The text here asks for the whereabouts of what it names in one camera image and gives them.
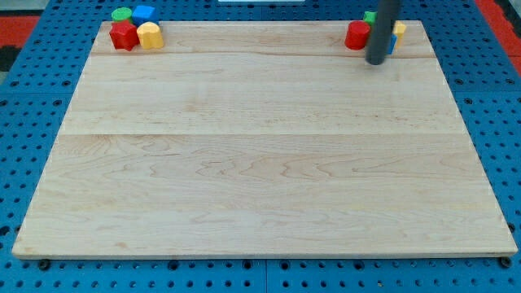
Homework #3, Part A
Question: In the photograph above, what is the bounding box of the red star block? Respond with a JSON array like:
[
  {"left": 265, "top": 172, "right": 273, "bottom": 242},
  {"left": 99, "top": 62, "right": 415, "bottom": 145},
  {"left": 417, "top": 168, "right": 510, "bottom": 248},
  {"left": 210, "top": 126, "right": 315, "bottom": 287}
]
[{"left": 109, "top": 20, "right": 140, "bottom": 51}]

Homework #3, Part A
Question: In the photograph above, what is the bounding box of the large wooden board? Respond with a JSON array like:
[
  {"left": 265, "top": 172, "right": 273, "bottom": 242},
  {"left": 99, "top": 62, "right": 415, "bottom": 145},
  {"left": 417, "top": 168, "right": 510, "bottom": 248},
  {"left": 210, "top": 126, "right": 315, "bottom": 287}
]
[{"left": 12, "top": 20, "right": 518, "bottom": 260}]

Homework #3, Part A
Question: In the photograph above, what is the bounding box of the blue block behind rod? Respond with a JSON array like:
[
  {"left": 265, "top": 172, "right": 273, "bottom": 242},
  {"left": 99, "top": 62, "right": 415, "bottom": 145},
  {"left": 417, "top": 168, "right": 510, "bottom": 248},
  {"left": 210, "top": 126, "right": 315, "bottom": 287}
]
[{"left": 387, "top": 34, "right": 397, "bottom": 55}]

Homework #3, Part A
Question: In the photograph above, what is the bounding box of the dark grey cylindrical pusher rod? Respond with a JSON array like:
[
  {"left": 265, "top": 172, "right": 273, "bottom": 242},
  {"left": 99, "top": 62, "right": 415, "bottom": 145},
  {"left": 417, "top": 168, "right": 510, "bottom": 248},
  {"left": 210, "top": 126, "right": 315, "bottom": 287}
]
[{"left": 365, "top": 0, "right": 401, "bottom": 65}]

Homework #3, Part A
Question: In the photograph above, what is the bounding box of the red cylinder block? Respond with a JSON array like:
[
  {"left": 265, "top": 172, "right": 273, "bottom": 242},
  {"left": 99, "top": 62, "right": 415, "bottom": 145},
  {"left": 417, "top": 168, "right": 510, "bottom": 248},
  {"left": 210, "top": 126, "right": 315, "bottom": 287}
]
[{"left": 344, "top": 20, "right": 371, "bottom": 50}]

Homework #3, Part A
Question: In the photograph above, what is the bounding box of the blue cube block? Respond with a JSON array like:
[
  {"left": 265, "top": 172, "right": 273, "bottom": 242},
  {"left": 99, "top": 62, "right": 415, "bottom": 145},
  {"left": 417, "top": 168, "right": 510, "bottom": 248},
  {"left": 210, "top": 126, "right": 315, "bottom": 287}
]
[{"left": 131, "top": 6, "right": 159, "bottom": 26}]

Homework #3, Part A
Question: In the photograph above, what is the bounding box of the yellow hexagon block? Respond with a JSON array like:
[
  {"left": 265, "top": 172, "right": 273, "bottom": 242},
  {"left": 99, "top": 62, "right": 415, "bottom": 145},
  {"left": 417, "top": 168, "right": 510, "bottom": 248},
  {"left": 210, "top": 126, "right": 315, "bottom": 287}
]
[{"left": 393, "top": 20, "right": 407, "bottom": 48}]

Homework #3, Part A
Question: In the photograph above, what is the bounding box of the green star block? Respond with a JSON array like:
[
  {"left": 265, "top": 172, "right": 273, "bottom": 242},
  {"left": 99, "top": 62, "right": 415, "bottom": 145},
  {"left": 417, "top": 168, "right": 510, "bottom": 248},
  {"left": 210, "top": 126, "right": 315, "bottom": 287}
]
[{"left": 362, "top": 11, "right": 378, "bottom": 26}]

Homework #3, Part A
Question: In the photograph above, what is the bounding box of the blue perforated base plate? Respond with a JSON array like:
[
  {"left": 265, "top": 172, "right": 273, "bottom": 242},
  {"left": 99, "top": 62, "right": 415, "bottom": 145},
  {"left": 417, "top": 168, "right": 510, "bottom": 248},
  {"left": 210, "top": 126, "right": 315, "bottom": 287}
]
[{"left": 1, "top": 1, "right": 520, "bottom": 292}]

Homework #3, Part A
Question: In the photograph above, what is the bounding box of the yellow heart block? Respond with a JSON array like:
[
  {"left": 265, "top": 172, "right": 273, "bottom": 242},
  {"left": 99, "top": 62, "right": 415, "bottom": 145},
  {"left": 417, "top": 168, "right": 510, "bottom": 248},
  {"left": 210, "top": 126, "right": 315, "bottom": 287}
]
[{"left": 137, "top": 22, "right": 164, "bottom": 50}]

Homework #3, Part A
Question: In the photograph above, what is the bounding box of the green cylinder block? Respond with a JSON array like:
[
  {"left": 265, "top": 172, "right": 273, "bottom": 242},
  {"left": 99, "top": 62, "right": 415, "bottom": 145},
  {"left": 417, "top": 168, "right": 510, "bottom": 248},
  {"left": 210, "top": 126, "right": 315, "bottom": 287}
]
[{"left": 111, "top": 7, "right": 133, "bottom": 23}]

